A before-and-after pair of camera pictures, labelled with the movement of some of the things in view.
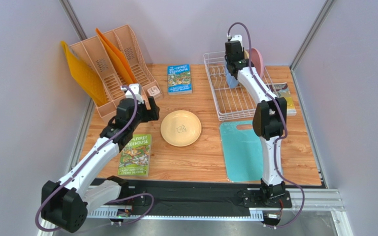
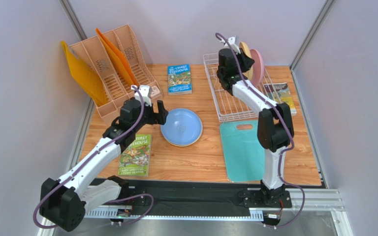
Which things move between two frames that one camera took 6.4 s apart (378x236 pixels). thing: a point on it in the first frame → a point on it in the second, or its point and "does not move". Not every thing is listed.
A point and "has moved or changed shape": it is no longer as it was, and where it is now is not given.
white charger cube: (154, 91) does not move
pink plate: (257, 60) does not move
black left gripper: (152, 114) does not move
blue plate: (233, 82) has moved or changed shape
